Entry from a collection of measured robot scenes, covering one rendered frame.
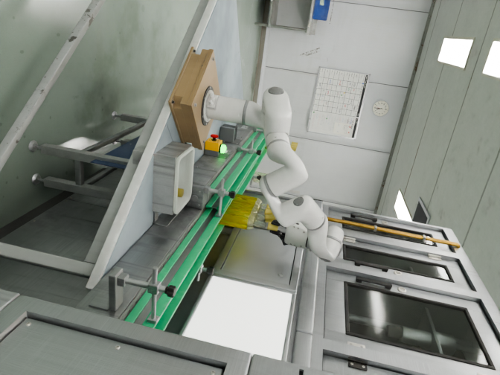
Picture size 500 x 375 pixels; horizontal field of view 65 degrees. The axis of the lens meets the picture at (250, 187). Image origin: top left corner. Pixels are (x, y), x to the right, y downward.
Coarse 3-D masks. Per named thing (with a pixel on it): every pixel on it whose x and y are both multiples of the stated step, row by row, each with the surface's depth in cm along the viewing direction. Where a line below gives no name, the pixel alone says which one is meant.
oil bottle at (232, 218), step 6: (228, 210) 171; (228, 216) 168; (234, 216) 168; (240, 216) 168; (246, 216) 168; (252, 216) 170; (222, 222) 170; (228, 222) 169; (234, 222) 168; (240, 222) 168; (246, 222) 167; (252, 222) 167; (246, 228) 168
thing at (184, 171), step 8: (184, 152) 140; (192, 152) 149; (176, 160) 135; (184, 160) 151; (192, 160) 150; (176, 168) 135; (184, 168) 152; (192, 168) 152; (176, 176) 136; (184, 176) 153; (192, 176) 153; (176, 184) 137; (184, 184) 154; (192, 184) 155; (176, 192) 138; (184, 192) 156; (176, 200) 140; (184, 200) 152; (176, 208) 145
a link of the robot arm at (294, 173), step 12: (276, 144) 134; (288, 144) 136; (276, 156) 132; (288, 156) 130; (288, 168) 130; (300, 168) 129; (276, 180) 132; (288, 180) 131; (300, 180) 130; (276, 192) 134
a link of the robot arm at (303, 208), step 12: (264, 180) 134; (264, 192) 134; (276, 204) 135; (288, 204) 134; (300, 204) 132; (312, 204) 132; (276, 216) 134; (288, 216) 133; (300, 216) 132; (312, 216) 133; (312, 228) 138
